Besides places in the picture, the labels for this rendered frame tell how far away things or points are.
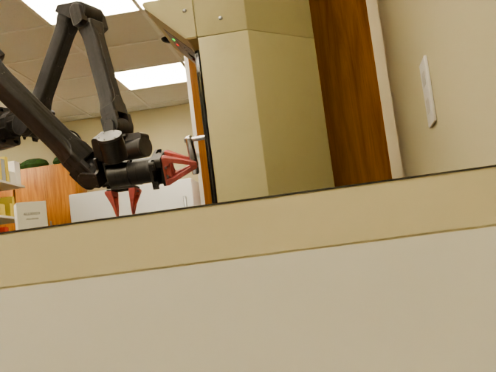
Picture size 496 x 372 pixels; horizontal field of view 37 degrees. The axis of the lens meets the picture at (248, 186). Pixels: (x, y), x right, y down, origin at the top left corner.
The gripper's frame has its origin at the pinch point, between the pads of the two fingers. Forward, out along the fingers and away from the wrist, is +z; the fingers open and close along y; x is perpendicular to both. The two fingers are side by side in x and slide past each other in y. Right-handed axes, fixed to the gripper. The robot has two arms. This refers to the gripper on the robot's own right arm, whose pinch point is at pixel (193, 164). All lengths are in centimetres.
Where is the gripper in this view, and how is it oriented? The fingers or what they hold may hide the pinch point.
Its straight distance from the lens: 166.2
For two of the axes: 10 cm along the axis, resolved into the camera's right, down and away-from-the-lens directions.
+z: 9.9, -1.3, -1.1
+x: 1.6, 9.3, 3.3
